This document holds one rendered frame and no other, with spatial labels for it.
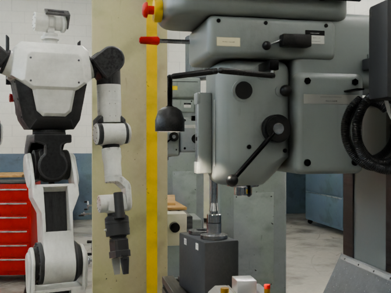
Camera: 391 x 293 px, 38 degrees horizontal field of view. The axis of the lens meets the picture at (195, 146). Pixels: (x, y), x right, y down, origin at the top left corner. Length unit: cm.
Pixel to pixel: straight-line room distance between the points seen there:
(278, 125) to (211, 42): 26
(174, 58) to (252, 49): 933
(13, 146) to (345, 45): 927
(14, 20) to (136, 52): 757
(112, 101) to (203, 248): 67
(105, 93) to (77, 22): 855
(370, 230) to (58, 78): 113
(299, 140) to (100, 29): 198
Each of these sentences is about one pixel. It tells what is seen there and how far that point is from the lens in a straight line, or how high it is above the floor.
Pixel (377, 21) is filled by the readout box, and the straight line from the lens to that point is 132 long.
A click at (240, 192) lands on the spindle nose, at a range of 150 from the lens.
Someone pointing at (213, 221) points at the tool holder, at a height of 116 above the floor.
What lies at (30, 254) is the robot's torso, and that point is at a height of 105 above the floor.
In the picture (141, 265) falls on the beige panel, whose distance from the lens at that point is 327.
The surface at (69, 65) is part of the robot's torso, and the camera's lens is 204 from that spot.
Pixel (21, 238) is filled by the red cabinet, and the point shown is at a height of 45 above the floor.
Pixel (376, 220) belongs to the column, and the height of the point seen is 121.
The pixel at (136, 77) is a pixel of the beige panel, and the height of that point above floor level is 178.
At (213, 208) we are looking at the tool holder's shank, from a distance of 186.
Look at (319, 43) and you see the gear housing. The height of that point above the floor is 167.
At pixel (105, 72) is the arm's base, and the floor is 167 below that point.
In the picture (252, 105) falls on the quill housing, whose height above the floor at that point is 151.
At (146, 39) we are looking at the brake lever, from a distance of 158.
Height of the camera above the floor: 142
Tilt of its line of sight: 1 degrees down
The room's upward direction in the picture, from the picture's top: straight up
